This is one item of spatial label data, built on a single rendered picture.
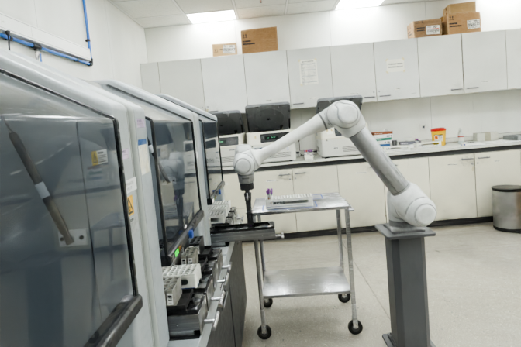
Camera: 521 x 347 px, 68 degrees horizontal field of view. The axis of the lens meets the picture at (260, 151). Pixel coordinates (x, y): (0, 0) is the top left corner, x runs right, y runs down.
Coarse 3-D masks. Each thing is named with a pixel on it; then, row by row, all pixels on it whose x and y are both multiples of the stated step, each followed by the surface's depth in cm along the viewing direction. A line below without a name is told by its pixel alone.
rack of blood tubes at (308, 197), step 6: (270, 198) 243; (276, 198) 242; (282, 198) 240; (288, 198) 240; (294, 198) 239; (300, 198) 239; (306, 198) 239; (270, 204) 241; (276, 204) 240; (282, 204) 240; (288, 204) 240; (294, 204) 240; (306, 204) 239; (312, 204) 239
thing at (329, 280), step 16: (336, 192) 275; (256, 208) 246; (288, 208) 238; (304, 208) 234; (320, 208) 233; (336, 208) 232; (352, 208) 239; (256, 240) 237; (256, 256) 238; (352, 256) 235; (272, 272) 278; (288, 272) 276; (304, 272) 273; (320, 272) 270; (336, 272) 268; (352, 272) 235; (272, 288) 251; (288, 288) 249; (304, 288) 247; (320, 288) 245; (336, 288) 243; (352, 288) 236; (352, 304) 237; (352, 320) 239
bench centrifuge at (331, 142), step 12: (348, 96) 446; (360, 96) 444; (324, 108) 458; (360, 108) 461; (324, 132) 436; (336, 132) 434; (324, 144) 433; (336, 144) 433; (348, 144) 432; (324, 156) 435
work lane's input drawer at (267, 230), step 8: (240, 224) 213; (256, 224) 213; (264, 224) 213; (272, 224) 206; (216, 232) 203; (224, 232) 202; (232, 232) 201; (240, 232) 201; (248, 232) 201; (256, 232) 201; (264, 232) 201; (272, 232) 201; (216, 240) 202; (224, 240) 202; (232, 240) 202; (240, 240) 202
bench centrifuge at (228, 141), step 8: (208, 112) 447; (216, 112) 445; (224, 112) 445; (232, 112) 444; (224, 120) 458; (232, 120) 458; (240, 120) 455; (224, 128) 475; (232, 128) 475; (240, 128) 477; (224, 136) 441; (232, 136) 440; (240, 136) 440; (224, 144) 436; (232, 144) 435; (224, 152) 435; (232, 152) 435; (224, 160) 437; (232, 160) 436
